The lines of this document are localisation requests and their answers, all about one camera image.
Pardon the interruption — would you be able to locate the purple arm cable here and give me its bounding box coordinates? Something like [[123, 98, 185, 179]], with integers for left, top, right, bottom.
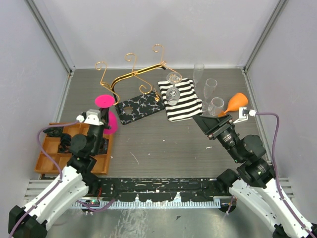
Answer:
[[7, 120, 116, 238], [225, 112, 313, 236]]

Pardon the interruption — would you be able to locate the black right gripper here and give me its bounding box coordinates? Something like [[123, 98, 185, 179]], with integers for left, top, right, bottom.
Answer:
[[192, 112, 243, 162]]

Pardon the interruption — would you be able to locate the green patterned rolled tie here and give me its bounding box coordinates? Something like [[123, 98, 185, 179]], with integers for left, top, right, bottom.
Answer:
[[43, 126, 64, 137]]

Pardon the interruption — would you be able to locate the white slotted cable duct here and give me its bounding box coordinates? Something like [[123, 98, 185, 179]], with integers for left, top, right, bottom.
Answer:
[[71, 199, 221, 209]]

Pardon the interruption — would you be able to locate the orange wooden compartment tray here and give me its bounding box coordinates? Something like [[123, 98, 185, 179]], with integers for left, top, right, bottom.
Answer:
[[34, 122, 115, 176]]

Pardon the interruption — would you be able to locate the pink plastic wine glass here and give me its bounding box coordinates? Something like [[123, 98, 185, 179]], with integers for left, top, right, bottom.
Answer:
[[95, 95, 118, 134]]

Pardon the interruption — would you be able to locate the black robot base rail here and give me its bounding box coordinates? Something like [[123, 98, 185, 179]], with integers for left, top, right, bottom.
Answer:
[[86, 177, 232, 202]]

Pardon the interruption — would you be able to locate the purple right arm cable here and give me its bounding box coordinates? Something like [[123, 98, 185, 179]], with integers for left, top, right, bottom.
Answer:
[[225, 112, 313, 236]]

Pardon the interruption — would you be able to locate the orange plastic wine glass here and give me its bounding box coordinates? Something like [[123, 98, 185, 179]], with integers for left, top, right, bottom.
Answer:
[[218, 93, 248, 117]]

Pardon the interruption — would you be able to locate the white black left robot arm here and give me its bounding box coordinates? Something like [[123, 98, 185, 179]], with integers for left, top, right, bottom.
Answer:
[[8, 108, 111, 238]]

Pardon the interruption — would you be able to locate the gold wine glass rack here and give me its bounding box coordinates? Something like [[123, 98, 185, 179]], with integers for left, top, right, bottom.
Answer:
[[95, 44, 183, 125]]

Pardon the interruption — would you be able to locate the clear stemmed wine glass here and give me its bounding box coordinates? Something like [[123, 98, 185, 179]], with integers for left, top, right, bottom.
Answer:
[[208, 97, 224, 117]]

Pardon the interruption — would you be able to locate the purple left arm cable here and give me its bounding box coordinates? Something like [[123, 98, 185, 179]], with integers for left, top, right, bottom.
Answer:
[[7, 120, 116, 238]]

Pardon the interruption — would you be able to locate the blue floral rolled tie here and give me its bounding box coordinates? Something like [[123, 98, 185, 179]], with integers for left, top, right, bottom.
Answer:
[[99, 138, 108, 154]]

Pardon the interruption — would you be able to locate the black white striped cloth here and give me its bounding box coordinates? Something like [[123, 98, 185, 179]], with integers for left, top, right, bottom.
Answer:
[[158, 78, 203, 122]]

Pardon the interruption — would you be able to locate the orange floral rolled tie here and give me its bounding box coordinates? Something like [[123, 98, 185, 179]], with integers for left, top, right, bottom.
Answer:
[[58, 133, 72, 153]]

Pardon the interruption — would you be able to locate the tall clear champagne flute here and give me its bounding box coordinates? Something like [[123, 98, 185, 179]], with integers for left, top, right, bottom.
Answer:
[[193, 63, 205, 89]]

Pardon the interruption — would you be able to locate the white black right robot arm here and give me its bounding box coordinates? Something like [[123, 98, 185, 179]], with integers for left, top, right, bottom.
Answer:
[[193, 108, 317, 238]]

